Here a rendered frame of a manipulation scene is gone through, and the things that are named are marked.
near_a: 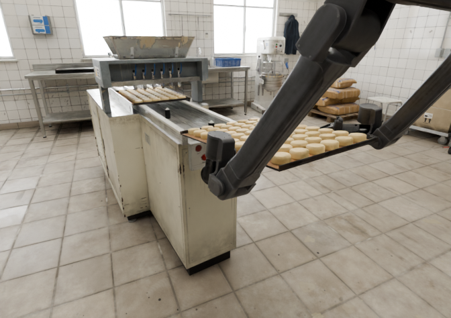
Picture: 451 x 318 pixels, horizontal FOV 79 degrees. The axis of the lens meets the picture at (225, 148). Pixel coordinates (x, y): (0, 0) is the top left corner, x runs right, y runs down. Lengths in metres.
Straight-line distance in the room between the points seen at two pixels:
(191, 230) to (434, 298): 1.35
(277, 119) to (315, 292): 1.39
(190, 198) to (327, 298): 0.91
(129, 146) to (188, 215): 0.72
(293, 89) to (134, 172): 1.69
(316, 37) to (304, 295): 1.50
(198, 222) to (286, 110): 1.15
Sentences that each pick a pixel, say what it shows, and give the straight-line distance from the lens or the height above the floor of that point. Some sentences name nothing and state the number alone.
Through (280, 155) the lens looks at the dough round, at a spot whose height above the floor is 1.01.
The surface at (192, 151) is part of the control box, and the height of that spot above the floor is 0.80.
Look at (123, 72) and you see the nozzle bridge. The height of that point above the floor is 1.10.
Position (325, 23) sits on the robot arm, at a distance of 0.39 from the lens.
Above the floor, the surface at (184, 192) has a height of 0.58.
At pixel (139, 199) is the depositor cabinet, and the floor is 0.20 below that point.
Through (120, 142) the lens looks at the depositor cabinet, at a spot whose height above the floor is 0.66.
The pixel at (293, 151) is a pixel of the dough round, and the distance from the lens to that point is 0.72.
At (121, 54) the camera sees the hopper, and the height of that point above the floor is 1.21.
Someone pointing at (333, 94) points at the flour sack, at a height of 0.47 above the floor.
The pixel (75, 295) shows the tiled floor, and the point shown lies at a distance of 1.86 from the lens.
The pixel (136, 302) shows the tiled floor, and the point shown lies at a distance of 1.71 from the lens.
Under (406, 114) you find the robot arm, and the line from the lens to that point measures 0.97.
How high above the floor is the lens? 1.27
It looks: 21 degrees down
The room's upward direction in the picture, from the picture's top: straight up
